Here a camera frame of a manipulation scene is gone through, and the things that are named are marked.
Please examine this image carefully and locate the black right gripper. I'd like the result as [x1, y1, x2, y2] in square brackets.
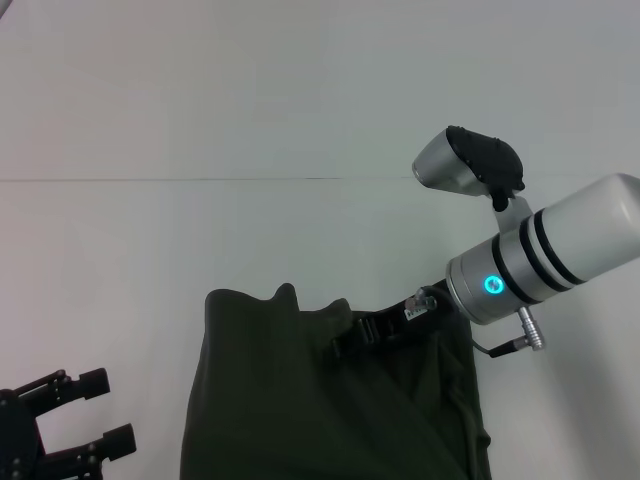
[329, 278, 459, 357]

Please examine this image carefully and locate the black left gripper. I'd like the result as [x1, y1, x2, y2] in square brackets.
[0, 367, 138, 480]

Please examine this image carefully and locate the dark green t-shirt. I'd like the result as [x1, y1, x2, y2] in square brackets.
[178, 282, 494, 480]

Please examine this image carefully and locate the right wrist cable with connectors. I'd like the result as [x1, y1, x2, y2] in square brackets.
[403, 285, 549, 359]

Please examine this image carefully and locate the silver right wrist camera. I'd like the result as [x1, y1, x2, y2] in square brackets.
[412, 124, 532, 234]

